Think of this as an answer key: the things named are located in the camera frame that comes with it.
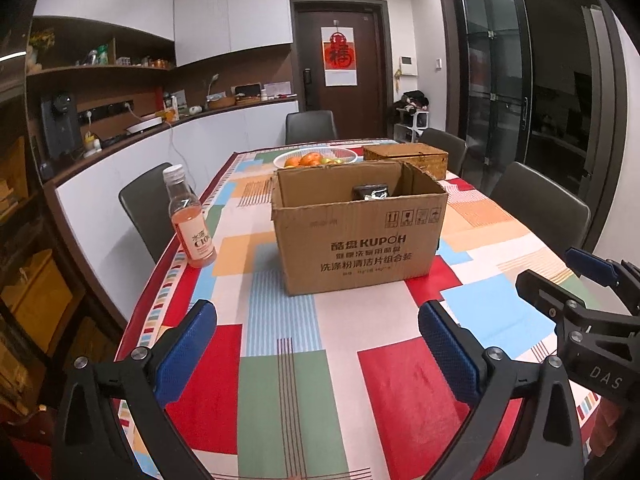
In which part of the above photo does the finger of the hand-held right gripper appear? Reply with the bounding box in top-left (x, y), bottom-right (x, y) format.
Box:
top-left (565, 246), bottom-right (640, 313)
top-left (515, 269), bottom-right (601, 333)

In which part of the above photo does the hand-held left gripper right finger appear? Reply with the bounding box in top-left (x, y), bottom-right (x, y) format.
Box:
top-left (417, 300), bottom-right (588, 480)

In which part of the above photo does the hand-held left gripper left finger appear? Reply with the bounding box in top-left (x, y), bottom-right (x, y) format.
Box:
top-left (50, 299), bottom-right (218, 480)

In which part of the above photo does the cardboard box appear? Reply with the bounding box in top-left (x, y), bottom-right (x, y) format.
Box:
top-left (270, 161), bottom-right (449, 297)

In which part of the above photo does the dark snack packet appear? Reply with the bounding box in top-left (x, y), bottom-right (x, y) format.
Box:
top-left (351, 183), bottom-right (391, 202)

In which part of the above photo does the dark grey dining chair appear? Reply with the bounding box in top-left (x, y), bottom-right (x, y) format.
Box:
top-left (285, 110), bottom-right (338, 145)
top-left (118, 162), bottom-right (201, 266)
top-left (417, 127), bottom-right (468, 177)
top-left (489, 161), bottom-right (592, 256)

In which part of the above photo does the pink drink bottle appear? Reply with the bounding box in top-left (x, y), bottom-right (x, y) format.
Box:
top-left (162, 165), bottom-right (218, 269)

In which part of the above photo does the colourful patchwork tablecloth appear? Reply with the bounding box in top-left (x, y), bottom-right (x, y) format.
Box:
top-left (114, 137), bottom-right (601, 480)

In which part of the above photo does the yellow storage bin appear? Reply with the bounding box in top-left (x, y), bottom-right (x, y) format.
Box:
top-left (0, 250), bottom-right (73, 356)

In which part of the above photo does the white sideboard cabinet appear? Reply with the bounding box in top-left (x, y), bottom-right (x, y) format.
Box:
top-left (45, 100), bottom-right (301, 321)

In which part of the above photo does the glass sliding door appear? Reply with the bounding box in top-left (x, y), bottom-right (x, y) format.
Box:
top-left (437, 0), bottom-right (626, 261)

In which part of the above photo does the wicker basket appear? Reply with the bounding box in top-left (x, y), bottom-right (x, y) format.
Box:
top-left (362, 143), bottom-right (449, 181)

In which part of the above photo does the white shoe rack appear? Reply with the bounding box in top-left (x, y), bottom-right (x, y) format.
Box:
top-left (393, 110), bottom-right (431, 143)

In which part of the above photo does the white fruit plate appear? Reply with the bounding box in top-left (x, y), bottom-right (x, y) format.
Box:
top-left (273, 146), bottom-right (359, 170)

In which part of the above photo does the dark clothes pile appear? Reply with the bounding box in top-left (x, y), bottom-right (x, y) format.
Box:
top-left (397, 90), bottom-right (431, 112)

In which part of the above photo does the dark brown door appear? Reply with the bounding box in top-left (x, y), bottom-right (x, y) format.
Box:
top-left (291, 0), bottom-right (388, 141)

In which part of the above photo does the black countertop appliance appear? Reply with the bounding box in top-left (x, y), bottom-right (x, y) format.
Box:
top-left (40, 91), bottom-right (83, 161)

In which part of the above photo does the red white wall poster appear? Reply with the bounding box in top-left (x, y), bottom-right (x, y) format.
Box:
top-left (321, 26), bottom-right (357, 87)

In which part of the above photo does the white wall cabinet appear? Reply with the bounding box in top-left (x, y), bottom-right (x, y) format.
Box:
top-left (32, 0), bottom-right (293, 68)

